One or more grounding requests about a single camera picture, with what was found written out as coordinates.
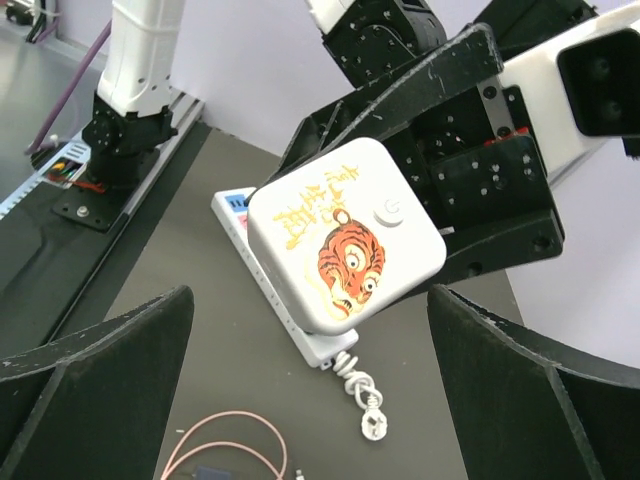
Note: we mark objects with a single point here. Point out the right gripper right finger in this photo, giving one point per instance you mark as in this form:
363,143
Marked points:
525,406

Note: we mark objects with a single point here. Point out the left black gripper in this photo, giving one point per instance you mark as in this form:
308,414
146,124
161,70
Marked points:
488,195

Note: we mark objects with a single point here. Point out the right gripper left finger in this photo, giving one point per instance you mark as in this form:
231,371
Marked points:
95,403

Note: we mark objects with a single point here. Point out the white cube plug adapter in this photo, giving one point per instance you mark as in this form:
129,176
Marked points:
343,237

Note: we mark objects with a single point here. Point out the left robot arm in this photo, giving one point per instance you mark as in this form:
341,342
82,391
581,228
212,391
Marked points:
366,39

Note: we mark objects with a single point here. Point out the small dark blue charger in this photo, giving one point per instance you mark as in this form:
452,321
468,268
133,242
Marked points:
210,473

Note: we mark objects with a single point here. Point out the white multicolour power strip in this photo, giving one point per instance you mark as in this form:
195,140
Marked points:
320,352

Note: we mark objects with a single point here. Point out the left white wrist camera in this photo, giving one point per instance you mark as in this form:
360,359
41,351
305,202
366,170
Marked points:
581,88

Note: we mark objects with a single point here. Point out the grey slotted cable duct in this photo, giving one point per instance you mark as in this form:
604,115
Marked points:
61,168

